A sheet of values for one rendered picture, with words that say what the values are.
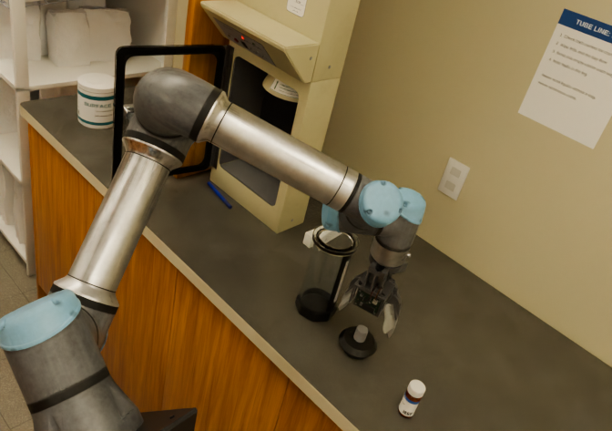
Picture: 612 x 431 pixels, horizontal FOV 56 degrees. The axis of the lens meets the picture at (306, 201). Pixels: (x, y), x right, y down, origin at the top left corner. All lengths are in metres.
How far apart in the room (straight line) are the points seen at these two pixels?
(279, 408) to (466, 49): 1.06
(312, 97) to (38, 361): 0.90
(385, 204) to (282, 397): 0.67
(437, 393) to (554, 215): 0.58
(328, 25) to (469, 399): 0.92
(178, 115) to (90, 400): 0.44
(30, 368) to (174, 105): 0.43
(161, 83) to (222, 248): 0.72
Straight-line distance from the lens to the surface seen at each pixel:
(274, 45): 1.36
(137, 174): 1.04
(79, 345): 0.91
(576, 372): 1.66
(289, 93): 1.55
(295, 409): 1.45
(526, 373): 1.57
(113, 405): 0.91
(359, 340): 1.37
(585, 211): 1.63
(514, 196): 1.69
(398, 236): 1.13
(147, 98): 0.97
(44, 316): 0.90
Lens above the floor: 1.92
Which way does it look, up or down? 32 degrees down
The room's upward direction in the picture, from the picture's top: 14 degrees clockwise
